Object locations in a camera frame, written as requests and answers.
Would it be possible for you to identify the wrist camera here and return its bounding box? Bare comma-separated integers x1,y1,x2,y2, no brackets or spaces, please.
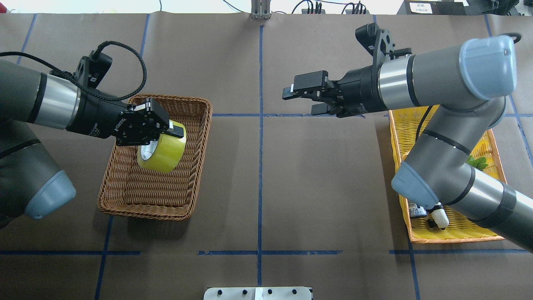
355,22,413,67
74,50,113,89

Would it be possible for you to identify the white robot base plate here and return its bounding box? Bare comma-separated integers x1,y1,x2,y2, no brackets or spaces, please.
203,286,314,300

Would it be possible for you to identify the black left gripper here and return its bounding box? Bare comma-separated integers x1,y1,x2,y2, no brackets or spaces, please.
67,92,185,146

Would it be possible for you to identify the orange toy carrot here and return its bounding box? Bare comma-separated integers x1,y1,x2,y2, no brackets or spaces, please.
466,155,488,171

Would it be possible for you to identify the yellow tape roll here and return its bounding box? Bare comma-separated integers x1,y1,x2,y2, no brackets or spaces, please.
137,121,187,173

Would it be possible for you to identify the black box with label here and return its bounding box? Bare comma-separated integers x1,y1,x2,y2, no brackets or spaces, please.
396,0,466,16

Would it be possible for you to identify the toy panda figure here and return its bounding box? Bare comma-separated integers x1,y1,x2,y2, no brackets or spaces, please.
426,202,450,230

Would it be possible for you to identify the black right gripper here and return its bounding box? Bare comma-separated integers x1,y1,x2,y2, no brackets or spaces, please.
282,66,385,118

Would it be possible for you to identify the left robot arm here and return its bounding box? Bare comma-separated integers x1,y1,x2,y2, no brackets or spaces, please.
1,55,187,228

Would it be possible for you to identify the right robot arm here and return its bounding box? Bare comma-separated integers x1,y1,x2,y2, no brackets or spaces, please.
282,29,532,251

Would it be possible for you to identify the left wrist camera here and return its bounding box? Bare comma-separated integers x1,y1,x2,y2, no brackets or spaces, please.
74,50,113,89

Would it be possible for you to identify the aluminium frame post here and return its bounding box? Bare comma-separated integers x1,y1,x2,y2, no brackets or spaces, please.
250,0,272,20

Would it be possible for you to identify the black left camera cable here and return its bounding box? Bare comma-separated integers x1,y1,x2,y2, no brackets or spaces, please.
0,40,147,102

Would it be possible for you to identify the small purple can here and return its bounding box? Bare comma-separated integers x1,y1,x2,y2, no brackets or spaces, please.
407,200,428,220

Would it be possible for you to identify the yellow woven plastic basket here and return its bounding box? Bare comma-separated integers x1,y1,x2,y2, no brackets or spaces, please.
389,107,507,244

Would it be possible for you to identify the brown wicker basket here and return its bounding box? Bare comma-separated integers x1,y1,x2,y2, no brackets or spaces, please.
97,94,213,221

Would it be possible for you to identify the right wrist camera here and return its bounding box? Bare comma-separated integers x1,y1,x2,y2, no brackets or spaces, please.
355,22,413,67

